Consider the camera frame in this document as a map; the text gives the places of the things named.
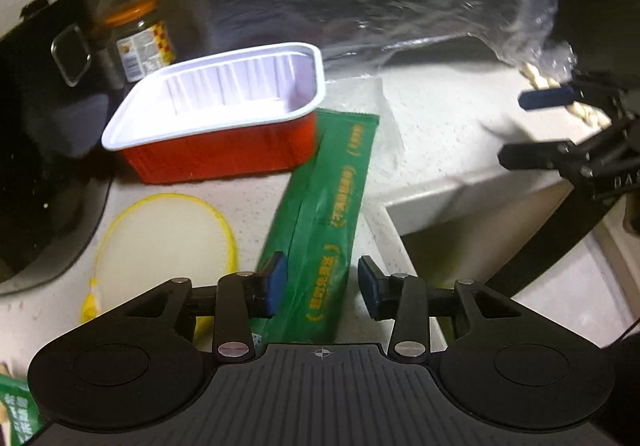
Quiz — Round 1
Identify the clear plastic bag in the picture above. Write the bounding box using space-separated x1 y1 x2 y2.
465 0 579 85

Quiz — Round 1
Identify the clear plastic film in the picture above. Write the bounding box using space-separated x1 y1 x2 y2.
325 76 407 178

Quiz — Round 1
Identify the cream braided rope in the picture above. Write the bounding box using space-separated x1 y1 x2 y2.
522 62 612 128

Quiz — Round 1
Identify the glass jar with orange lid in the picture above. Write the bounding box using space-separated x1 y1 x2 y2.
95 0 179 88

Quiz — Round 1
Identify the green printed packet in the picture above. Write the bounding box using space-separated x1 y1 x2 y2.
0 372 45 446

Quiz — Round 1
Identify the red food tray white inside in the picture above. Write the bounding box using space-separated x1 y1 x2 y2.
101 42 327 185

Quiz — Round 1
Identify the long green snack packet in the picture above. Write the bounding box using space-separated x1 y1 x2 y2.
250 109 382 345

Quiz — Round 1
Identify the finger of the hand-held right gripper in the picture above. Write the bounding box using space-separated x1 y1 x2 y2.
497 139 592 173
518 71 623 110

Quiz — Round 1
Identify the black countertop appliance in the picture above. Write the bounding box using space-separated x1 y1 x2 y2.
0 0 119 297

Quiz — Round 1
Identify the yellow rimmed round lid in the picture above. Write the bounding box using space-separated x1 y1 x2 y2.
80 193 239 342

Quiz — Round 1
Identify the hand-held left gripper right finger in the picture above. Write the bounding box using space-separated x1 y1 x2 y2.
357 255 523 363

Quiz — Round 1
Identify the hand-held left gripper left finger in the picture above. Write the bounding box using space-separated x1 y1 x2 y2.
120 251 290 363

